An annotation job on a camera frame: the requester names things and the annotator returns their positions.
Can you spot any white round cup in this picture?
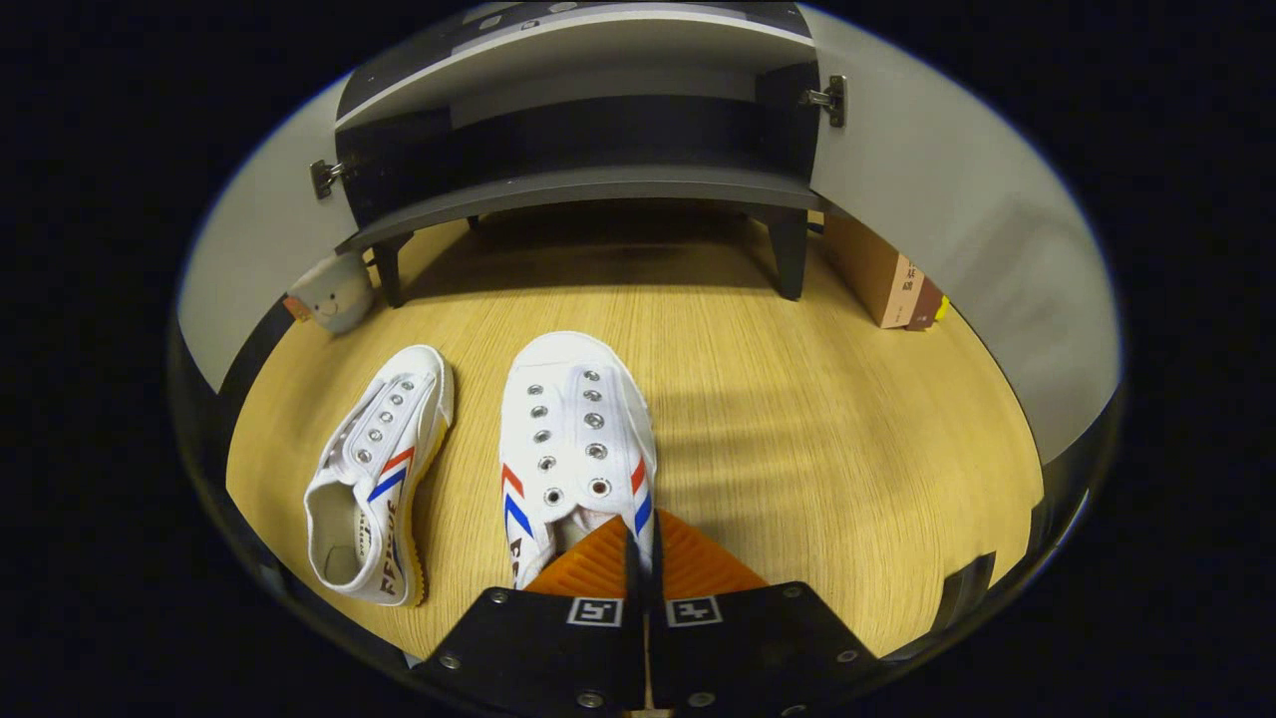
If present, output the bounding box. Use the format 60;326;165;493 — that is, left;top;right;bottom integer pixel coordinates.
284;251;377;336

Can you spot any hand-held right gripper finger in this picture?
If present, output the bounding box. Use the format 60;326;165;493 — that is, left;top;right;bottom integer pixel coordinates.
411;514;649;717
648;509;883;717

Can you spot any white cabinet door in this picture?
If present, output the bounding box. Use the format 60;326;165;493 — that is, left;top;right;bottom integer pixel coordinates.
805;8;1124;468
177;72;352;395

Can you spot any white striped canvas shoe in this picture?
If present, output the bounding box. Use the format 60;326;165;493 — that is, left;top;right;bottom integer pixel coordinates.
303;344;457;607
498;331;659;589

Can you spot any white shoe cabinet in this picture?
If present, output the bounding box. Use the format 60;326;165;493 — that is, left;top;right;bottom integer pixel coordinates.
334;0;848;305

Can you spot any brown cardboard box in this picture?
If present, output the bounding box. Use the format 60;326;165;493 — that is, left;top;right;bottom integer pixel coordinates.
822;211;950;331

